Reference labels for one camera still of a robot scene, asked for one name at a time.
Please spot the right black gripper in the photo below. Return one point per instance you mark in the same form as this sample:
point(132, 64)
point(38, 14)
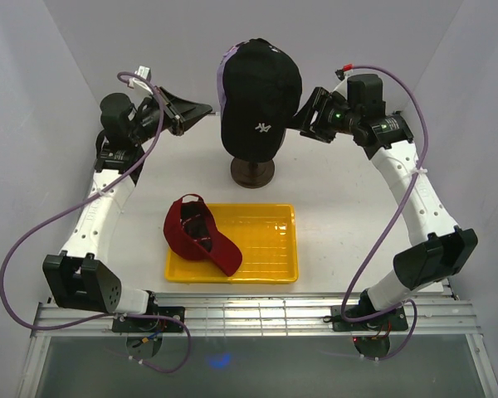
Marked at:
point(319, 101)

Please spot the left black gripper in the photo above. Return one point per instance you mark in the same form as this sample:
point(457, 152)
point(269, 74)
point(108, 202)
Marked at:
point(181, 115)

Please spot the purple LA cap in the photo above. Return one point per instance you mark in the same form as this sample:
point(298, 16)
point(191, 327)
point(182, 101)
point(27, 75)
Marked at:
point(233, 65)

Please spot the black cap red trim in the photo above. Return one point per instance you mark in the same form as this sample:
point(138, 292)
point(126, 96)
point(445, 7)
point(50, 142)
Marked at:
point(260, 105)

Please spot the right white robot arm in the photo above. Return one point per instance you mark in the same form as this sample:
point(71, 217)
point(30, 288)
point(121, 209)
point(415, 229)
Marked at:
point(439, 245)

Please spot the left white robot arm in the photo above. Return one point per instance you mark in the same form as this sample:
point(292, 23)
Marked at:
point(79, 277)

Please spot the dark wooden mannequin stand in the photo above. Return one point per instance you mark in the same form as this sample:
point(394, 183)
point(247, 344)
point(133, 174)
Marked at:
point(251, 175)

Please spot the yellow plastic tray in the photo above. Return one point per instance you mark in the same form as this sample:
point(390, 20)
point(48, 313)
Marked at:
point(265, 235)

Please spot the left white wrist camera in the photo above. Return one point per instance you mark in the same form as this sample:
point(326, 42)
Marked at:
point(139, 82)

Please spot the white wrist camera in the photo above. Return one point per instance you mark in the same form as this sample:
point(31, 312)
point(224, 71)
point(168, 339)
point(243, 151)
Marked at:
point(139, 82)
point(343, 74)

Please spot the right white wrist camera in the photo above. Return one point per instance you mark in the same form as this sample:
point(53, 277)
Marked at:
point(343, 74)

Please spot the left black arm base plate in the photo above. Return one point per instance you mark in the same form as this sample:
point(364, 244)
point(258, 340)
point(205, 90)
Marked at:
point(159, 323)

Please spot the aluminium frame rail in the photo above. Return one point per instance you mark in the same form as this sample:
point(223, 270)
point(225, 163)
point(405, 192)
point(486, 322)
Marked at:
point(340, 204)

